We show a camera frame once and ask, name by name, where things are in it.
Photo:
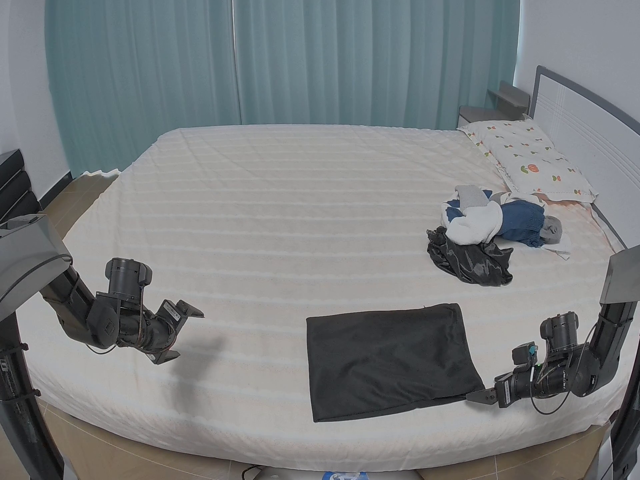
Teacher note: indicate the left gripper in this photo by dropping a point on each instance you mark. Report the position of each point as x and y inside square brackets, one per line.
[160, 333]

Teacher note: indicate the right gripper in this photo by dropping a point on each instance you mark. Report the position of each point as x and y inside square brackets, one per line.
[517, 388]

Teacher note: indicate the black T-shirt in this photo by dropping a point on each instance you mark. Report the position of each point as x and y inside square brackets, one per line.
[390, 363]

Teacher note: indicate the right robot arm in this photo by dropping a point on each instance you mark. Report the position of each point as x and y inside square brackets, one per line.
[605, 353]

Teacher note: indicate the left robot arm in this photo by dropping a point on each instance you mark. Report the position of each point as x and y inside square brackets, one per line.
[95, 323]

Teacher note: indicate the bed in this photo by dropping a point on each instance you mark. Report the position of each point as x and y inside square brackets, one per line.
[300, 218]

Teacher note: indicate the pile of clothes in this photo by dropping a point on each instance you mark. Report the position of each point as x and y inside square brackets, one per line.
[475, 223]

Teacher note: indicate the black satin garment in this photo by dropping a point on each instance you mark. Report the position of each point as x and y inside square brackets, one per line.
[470, 263]

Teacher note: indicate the black chest of drawers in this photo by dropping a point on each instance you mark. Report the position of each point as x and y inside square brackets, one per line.
[15, 183]

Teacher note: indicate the white printed pillow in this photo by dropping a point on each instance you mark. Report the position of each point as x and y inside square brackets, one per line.
[530, 160]

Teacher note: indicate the blue-green curtain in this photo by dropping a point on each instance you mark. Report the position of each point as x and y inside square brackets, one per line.
[375, 43]
[145, 58]

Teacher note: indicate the grey bedside table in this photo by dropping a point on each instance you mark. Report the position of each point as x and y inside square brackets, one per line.
[507, 98]

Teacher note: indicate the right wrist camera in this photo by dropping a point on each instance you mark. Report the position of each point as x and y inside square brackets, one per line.
[525, 357]

